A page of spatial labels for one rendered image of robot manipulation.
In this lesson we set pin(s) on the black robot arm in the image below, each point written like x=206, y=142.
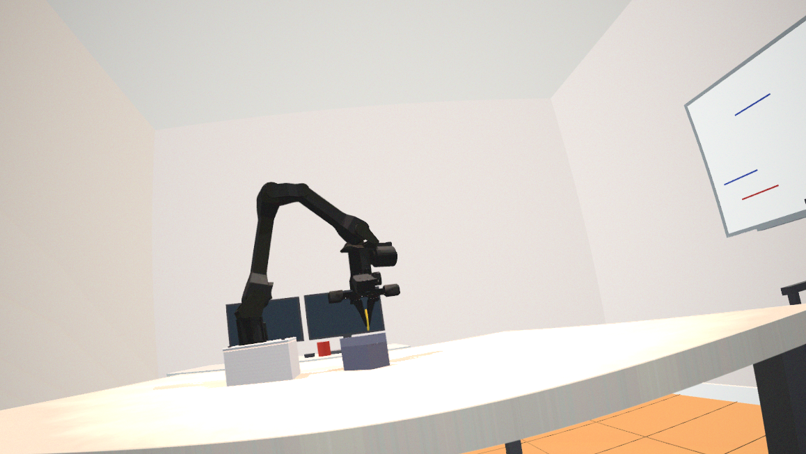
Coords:
x=257, y=293

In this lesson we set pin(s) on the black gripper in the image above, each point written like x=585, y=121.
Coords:
x=355, y=298

